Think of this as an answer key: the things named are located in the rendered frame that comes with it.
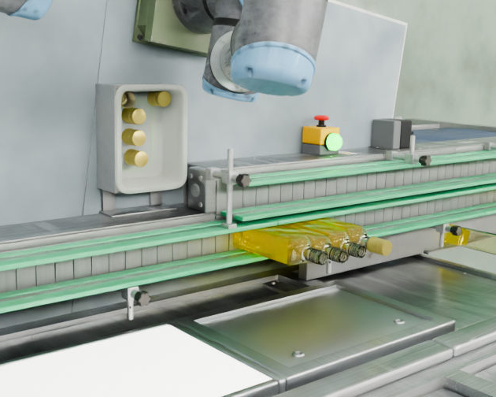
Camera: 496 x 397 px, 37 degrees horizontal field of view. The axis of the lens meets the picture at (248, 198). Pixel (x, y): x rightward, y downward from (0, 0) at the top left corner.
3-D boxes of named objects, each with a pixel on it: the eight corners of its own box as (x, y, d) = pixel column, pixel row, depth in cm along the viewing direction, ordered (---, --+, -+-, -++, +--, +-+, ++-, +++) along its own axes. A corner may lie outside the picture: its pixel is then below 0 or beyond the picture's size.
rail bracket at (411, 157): (382, 160, 195) (423, 166, 185) (384, 132, 194) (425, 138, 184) (392, 159, 198) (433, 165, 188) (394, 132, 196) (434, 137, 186)
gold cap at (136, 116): (121, 106, 155) (131, 108, 151) (135, 106, 157) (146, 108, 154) (121, 123, 155) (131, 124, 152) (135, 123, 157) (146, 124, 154)
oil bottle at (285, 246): (231, 246, 166) (296, 268, 150) (232, 222, 165) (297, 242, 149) (250, 243, 169) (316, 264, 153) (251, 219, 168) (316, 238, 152)
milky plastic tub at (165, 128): (97, 189, 156) (117, 195, 149) (95, 83, 152) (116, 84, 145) (165, 182, 167) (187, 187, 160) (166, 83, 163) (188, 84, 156)
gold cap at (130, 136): (121, 128, 155) (131, 129, 152) (135, 128, 158) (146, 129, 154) (121, 144, 156) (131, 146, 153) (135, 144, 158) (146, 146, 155)
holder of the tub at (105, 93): (97, 213, 157) (115, 219, 151) (95, 83, 152) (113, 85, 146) (164, 204, 168) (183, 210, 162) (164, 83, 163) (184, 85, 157)
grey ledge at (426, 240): (280, 272, 191) (311, 283, 182) (282, 239, 189) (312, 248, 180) (486, 226, 250) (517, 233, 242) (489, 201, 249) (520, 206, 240)
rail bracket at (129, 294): (101, 309, 147) (135, 329, 137) (101, 277, 146) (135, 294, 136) (119, 306, 150) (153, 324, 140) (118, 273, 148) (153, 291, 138)
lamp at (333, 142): (323, 150, 188) (332, 151, 185) (324, 133, 187) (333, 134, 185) (335, 149, 191) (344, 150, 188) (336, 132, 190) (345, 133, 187)
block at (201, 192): (185, 209, 164) (203, 214, 159) (185, 167, 162) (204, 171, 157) (198, 206, 166) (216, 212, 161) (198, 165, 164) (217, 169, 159)
